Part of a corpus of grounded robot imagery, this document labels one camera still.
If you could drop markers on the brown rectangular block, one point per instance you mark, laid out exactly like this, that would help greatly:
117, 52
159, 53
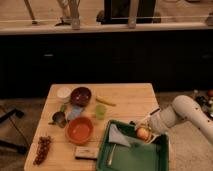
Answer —
86, 153

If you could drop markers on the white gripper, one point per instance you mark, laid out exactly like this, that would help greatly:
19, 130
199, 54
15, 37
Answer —
151, 122

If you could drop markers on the green plastic cup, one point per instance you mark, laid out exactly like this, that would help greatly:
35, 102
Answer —
100, 111

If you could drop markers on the bunch of red grapes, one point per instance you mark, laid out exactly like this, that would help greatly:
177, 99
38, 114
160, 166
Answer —
42, 150

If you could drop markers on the metal utensil in tray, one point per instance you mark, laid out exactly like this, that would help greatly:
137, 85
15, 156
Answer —
110, 157

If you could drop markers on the red yellow apple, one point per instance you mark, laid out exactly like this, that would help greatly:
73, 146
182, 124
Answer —
142, 133

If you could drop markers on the black cabinet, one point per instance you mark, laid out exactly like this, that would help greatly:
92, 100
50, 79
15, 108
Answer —
169, 60

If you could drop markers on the metal measuring cup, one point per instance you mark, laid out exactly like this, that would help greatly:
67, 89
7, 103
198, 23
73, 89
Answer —
59, 119

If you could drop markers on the orange bowl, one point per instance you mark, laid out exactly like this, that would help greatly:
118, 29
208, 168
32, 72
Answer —
79, 130

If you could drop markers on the small white bowl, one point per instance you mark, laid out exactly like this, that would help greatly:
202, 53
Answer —
63, 94

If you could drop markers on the green plastic tray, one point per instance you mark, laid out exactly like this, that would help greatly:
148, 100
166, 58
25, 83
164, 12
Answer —
138, 157

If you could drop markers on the dark red bowl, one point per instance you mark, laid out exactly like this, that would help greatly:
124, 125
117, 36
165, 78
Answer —
80, 96

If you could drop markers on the yellow banana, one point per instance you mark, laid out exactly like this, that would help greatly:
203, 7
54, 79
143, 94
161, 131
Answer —
104, 101

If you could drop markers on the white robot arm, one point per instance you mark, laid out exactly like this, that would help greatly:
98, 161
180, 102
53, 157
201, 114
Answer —
183, 108

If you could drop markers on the grey cloth in tray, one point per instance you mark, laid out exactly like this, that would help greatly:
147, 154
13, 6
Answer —
115, 136

